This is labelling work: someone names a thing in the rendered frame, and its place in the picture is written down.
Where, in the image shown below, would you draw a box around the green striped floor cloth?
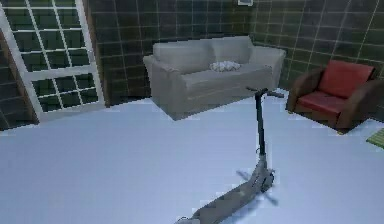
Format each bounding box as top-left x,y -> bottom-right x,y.
365,128 -> 384,150

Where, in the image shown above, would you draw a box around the white patterned cushion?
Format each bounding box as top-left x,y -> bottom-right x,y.
209,60 -> 242,73

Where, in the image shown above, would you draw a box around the red and brown armchair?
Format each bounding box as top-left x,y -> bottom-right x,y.
285,59 -> 384,134

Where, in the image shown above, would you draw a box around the grey kick scooter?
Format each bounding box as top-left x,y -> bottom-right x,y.
174,86 -> 285,224

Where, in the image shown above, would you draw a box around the white glazed room door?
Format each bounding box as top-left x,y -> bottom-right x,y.
0,0 -> 106,124

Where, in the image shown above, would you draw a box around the beige two-seat sofa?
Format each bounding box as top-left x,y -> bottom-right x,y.
142,35 -> 287,121

